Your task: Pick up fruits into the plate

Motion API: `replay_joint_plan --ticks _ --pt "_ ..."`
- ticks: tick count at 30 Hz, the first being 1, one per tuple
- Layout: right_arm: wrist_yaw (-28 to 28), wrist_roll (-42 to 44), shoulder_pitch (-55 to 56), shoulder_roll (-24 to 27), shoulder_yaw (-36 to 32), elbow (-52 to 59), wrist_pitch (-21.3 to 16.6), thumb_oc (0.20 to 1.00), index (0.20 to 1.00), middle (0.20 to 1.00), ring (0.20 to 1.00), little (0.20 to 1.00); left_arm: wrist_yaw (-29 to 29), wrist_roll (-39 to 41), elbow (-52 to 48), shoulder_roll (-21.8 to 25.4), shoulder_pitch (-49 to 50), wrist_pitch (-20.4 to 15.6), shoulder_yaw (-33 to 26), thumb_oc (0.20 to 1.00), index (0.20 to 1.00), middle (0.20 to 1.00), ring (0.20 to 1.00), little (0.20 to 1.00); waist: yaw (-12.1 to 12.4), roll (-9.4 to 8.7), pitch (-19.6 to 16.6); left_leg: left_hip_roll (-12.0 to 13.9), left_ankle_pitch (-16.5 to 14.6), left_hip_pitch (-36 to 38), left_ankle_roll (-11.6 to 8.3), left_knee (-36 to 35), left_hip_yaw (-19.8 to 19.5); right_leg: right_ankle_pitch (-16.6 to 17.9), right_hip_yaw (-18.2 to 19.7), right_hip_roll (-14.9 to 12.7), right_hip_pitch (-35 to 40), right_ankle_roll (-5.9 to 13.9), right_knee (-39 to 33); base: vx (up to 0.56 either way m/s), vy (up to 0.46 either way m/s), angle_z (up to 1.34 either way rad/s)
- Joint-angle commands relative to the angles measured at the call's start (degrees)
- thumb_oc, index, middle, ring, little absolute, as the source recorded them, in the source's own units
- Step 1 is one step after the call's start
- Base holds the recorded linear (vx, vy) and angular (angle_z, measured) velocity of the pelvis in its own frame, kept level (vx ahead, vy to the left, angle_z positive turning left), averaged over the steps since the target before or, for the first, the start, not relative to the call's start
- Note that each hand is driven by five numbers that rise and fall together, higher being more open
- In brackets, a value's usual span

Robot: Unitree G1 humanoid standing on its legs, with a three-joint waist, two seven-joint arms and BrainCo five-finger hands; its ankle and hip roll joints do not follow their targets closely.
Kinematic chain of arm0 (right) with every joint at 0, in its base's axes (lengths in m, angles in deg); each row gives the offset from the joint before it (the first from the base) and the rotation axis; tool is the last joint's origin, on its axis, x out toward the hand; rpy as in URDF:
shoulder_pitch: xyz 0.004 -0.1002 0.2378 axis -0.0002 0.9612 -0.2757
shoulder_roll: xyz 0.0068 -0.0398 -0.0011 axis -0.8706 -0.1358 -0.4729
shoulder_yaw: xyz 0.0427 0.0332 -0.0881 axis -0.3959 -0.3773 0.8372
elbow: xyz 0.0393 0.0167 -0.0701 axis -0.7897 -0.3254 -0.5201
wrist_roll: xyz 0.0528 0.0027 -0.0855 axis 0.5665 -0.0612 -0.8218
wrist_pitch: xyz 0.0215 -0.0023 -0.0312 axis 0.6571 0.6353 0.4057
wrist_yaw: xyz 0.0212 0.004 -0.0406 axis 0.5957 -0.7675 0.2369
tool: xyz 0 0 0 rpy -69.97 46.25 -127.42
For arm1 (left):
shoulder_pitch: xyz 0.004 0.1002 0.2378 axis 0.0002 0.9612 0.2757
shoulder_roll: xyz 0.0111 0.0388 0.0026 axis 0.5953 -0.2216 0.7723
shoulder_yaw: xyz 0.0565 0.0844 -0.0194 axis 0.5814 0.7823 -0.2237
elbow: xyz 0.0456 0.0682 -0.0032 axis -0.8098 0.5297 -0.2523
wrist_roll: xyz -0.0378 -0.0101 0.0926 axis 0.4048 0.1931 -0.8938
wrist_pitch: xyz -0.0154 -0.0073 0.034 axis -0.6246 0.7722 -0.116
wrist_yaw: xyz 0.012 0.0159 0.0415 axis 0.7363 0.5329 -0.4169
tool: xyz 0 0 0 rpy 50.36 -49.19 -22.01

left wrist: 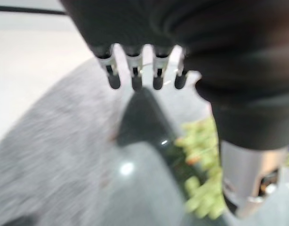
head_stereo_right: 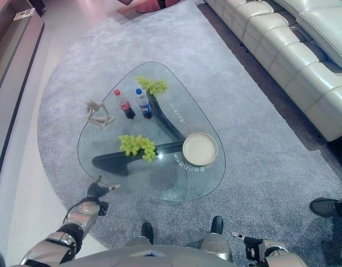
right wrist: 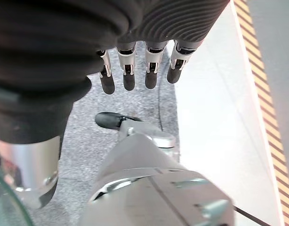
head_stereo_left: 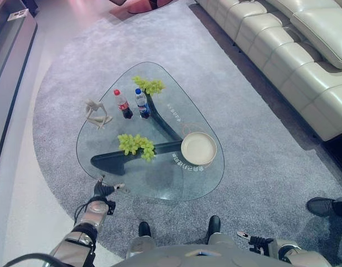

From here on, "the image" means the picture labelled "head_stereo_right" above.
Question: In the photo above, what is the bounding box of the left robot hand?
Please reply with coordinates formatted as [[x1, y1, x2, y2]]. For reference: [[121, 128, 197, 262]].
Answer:
[[86, 175, 121, 201]]

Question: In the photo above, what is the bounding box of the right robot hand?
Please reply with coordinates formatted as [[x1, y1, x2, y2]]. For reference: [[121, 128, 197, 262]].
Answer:
[[231, 231, 261, 249]]

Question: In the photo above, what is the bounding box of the cream round plate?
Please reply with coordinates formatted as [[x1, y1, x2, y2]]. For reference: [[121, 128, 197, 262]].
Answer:
[[182, 132, 218, 167]]

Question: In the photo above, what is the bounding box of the robot right leg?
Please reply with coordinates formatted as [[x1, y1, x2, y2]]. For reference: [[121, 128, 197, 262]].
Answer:
[[200, 215, 234, 264]]

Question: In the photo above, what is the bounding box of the robot leg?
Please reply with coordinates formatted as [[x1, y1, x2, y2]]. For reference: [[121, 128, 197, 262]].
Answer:
[[200, 215, 234, 264], [123, 221, 155, 248]]

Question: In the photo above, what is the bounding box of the large green grape bunch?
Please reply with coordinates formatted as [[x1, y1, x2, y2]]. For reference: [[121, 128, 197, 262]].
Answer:
[[118, 134, 158, 164]]

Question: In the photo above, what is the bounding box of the robot left leg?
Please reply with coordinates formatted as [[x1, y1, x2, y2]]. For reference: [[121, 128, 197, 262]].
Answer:
[[123, 221, 155, 248]]

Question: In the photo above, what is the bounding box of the beige figure sculpture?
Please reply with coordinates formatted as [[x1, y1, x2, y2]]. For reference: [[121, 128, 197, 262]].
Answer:
[[85, 99, 116, 131]]

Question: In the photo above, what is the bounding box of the black curved table base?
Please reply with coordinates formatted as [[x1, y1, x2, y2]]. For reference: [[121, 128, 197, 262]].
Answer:
[[91, 92, 188, 177]]

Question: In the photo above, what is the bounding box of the robot silver torso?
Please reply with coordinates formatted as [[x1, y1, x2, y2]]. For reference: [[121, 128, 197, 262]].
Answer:
[[65, 246, 230, 267]]

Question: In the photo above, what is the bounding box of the person's black shoe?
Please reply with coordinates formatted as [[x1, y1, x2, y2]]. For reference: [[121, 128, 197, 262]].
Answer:
[[309, 196, 342, 219]]

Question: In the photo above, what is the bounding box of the red cap cola bottle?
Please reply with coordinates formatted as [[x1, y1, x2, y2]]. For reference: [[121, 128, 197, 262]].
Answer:
[[114, 89, 136, 120]]

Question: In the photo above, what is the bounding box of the blue cap cola bottle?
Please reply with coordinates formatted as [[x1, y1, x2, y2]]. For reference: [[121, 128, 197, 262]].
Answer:
[[135, 88, 154, 120]]

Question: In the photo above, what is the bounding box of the glass coffee table top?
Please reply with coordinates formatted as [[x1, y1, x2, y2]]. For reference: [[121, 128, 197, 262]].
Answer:
[[77, 61, 226, 202]]

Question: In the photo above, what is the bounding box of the small green grape bunch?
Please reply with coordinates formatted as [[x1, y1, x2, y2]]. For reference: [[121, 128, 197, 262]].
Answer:
[[135, 76, 170, 97]]

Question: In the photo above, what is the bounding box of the grey carpet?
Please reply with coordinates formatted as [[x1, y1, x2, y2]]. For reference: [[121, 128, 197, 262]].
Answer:
[[37, 0, 342, 267]]

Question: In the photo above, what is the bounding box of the brown wooden cabinet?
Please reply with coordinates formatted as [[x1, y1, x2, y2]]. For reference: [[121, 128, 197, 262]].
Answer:
[[0, 0, 46, 195]]

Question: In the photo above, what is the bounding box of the white leather sofa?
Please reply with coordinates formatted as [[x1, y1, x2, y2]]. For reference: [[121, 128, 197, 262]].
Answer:
[[206, 0, 342, 142]]

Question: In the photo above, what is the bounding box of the booklet on cabinet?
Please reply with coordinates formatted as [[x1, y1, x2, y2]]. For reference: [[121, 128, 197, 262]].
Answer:
[[13, 7, 36, 21]]

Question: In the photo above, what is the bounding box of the red round furniture base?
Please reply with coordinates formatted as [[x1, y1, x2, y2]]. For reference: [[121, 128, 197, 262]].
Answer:
[[116, 0, 188, 14]]

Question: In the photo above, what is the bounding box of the white sofa cushion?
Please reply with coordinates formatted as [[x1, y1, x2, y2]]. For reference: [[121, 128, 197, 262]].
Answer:
[[295, 7, 342, 70]]

